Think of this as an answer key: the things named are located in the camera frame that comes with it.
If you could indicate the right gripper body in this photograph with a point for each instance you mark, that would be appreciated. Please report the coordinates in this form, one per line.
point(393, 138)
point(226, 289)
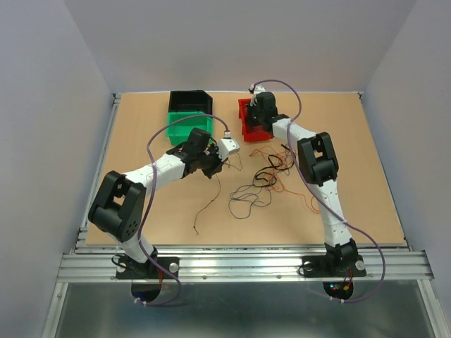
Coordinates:
point(254, 116)

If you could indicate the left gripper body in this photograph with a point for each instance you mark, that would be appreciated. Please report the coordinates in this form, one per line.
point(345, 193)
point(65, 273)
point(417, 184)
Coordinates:
point(206, 157)

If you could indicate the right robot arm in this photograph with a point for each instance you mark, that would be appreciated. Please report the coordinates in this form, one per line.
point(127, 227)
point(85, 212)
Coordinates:
point(318, 166)

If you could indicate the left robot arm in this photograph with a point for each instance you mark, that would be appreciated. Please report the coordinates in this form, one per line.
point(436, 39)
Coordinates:
point(118, 206)

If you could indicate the red bin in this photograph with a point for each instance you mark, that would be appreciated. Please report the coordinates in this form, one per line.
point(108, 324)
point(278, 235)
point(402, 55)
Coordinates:
point(251, 133)

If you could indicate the green bin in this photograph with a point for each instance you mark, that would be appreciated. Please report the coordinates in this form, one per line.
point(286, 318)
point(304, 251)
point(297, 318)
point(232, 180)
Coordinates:
point(179, 132)

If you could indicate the black bin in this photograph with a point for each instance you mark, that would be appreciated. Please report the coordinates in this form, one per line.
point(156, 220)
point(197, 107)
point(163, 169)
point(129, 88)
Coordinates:
point(193, 100)

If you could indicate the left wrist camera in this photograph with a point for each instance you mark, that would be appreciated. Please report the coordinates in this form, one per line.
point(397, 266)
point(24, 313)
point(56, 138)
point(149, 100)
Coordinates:
point(227, 147)

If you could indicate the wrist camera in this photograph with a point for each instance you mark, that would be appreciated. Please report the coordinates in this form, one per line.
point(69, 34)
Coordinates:
point(227, 147)
point(255, 90)

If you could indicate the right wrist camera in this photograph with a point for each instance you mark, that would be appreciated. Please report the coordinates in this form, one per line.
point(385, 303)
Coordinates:
point(255, 90)

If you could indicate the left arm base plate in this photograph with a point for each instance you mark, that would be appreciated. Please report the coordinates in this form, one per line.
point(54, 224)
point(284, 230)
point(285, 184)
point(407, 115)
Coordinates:
point(128, 269)

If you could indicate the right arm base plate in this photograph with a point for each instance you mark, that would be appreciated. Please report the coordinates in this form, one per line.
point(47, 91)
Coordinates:
point(326, 267)

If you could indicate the aluminium rail frame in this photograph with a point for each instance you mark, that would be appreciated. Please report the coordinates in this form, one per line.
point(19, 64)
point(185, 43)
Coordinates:
point(238, 264)

